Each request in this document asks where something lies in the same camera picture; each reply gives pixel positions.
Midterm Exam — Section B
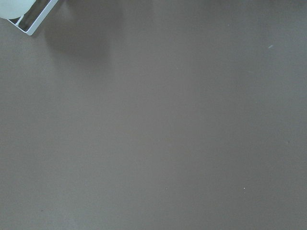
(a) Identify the white wire cup rack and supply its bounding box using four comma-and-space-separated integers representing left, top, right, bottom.
0, 0, 58, 36

